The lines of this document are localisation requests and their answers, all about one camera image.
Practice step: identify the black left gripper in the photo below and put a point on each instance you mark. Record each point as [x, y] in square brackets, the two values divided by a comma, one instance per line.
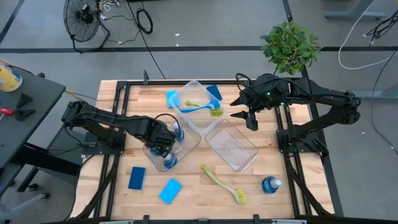
[158, 135]

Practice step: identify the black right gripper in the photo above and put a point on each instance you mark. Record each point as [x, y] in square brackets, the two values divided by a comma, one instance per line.
[264, 93]

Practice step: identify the blue kitchen sponge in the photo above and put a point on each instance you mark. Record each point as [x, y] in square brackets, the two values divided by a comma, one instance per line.
[214, 92]
[170, 191]
[170, 99]
[136, 178]

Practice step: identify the green yellow dish brush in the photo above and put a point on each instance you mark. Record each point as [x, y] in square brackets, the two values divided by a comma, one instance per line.
[241, 196]

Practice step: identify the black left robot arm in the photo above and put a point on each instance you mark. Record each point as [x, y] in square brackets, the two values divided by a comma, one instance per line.
[124, 123]

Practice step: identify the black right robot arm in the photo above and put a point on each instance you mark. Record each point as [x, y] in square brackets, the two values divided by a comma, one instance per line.
[323, 95]

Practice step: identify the clear acrylic bin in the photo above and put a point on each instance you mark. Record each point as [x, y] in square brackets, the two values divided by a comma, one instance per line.
[231, 146]
[189, 146]

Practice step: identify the clear plastic storage tub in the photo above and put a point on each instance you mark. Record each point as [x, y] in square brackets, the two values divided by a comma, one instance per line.
[199, 123]

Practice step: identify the green leafy plant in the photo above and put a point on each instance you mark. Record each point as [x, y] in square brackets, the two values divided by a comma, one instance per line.
[290, 46]

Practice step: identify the grey desk foot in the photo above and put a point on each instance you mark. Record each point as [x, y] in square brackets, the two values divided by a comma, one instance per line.
[354, 14]
[373, 94]

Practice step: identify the black triangular plastic part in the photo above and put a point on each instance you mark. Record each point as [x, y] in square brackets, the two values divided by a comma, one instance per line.
[23, 114]
[24, 100]

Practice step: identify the dark grey desk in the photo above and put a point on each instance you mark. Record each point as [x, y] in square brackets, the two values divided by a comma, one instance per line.
[31, 90]

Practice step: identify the grey office chair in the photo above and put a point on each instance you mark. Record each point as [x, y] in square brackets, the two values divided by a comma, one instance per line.
[23, 203]

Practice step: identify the black floor fan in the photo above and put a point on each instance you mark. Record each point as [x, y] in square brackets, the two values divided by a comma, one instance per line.
[81, 18]

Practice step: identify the yellow white wipes canister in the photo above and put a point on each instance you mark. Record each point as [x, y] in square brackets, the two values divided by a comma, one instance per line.
[9, 79]

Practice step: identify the black aluminium frame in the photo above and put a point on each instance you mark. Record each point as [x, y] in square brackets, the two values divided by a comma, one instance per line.
[164, 82]

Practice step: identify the white metal bracket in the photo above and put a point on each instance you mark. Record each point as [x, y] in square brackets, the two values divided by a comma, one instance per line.
[289, 221]
[116, 222]

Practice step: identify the black desk leg frame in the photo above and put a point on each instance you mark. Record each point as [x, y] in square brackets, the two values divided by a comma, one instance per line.
[46, 161]

